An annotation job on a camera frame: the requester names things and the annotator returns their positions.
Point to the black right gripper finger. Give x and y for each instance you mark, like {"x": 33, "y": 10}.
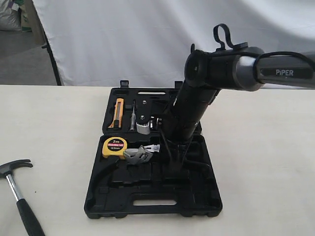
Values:
{"x": 173, "y": 153}
{"x": 182, "y": 151}

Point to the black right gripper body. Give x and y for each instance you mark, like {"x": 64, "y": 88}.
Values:
{"x": 179, "y": 113}

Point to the chrome adjustable wrench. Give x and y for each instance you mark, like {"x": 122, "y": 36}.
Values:
{"x": 137, "y": 156}

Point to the black plastic tool case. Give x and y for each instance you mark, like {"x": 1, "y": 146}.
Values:
{"x": 118, "y": 189}

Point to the steel claw hammer black grip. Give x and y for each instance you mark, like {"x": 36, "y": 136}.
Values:
{"x": 29, "y": 219}

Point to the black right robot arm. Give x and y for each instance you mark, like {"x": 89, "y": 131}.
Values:
{"x": 236, "y": 67}

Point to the clear voltage tester screwdriver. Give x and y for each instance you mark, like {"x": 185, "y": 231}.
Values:
{"x": 132, "y": 117}

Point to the yellow utility knife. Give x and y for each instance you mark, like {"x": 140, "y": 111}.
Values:
{"x": 118, "y": 114}

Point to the yellow 2m tape measure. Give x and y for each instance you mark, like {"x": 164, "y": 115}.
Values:
{"x": 114, "y": 146}

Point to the white backdrop cloth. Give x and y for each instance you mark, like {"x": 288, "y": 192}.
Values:
{"x": 100, "y": 42}

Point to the black backdrop stand pole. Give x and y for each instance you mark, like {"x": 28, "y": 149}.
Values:
{"x": 47, "y": 47}

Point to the white sacks in background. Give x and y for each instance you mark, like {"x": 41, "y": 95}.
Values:
{"x": 13, "y": 16}

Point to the orange handled combination pliers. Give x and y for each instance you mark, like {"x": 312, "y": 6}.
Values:
{"x": 152, "y": 148}

